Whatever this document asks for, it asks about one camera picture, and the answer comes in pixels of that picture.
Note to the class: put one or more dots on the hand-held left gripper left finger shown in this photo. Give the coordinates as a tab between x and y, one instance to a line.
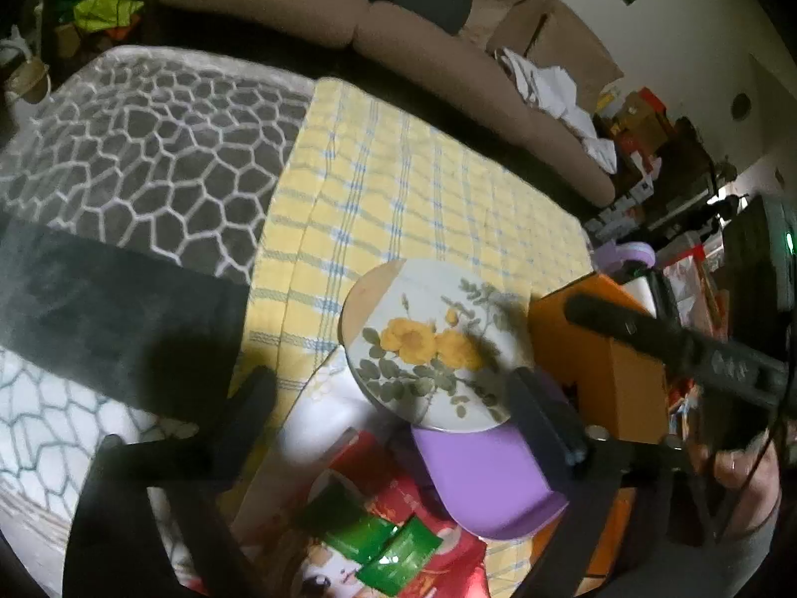
249	405

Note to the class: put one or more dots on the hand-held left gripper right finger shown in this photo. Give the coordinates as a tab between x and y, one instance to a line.
538	414

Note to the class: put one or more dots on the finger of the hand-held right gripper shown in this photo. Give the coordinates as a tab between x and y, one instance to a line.
616	324

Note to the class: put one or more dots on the orange cardboard box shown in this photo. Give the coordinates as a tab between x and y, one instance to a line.
622	380

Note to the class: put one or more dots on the floral round plate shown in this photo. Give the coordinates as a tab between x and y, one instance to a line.
429	349

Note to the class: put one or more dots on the person's right forearm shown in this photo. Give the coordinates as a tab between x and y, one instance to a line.
716	573

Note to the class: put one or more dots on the person's right hand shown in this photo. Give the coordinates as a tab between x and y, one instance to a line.
741	486

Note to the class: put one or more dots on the white box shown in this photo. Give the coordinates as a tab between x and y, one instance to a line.
641	293

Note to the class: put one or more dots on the lilac plastic container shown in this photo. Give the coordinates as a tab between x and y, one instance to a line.
629	255

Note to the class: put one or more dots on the green sachet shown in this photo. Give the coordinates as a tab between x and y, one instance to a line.
401	557
342	523

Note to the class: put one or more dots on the dark cloth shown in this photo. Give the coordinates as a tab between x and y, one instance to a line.
112	324

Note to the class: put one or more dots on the red packet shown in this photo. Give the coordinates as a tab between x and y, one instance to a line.
398	498

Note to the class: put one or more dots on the pile of cardboard boxes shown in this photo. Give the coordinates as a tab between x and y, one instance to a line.
635	124

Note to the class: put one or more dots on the pile of white cloths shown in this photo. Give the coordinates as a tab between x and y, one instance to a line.
560	99

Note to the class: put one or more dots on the yellow plaid cloth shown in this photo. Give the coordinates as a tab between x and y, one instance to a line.
405	187

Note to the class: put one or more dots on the grey honeycomb blanket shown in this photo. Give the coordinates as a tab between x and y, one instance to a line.
155	137

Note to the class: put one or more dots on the brown sofa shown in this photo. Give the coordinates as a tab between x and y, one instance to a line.
436	62

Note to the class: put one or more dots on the neon green clothing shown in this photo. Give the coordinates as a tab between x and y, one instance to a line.
106	9

